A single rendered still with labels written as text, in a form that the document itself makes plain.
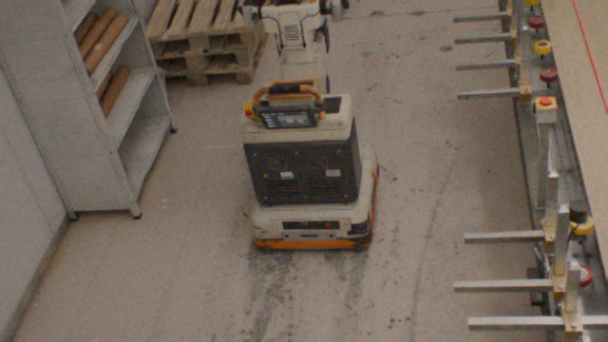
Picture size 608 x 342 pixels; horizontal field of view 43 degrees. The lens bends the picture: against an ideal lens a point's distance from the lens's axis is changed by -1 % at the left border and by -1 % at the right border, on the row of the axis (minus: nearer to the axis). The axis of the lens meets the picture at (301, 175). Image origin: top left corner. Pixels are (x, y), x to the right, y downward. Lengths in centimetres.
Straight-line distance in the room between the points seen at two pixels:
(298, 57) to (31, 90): 144
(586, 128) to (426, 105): 193
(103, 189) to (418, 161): 186
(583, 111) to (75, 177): 278
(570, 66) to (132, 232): 256
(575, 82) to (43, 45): 258
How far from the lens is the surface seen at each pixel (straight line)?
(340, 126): 368
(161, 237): 454
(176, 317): 407
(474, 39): 417
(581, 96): 358
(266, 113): 361
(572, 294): 250
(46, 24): 410
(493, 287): 277
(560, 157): 369
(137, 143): 511
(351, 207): 398
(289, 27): 383
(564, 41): 398
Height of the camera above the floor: 289
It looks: 38 degrees down
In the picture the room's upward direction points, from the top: 12 degrees counter-clockwise
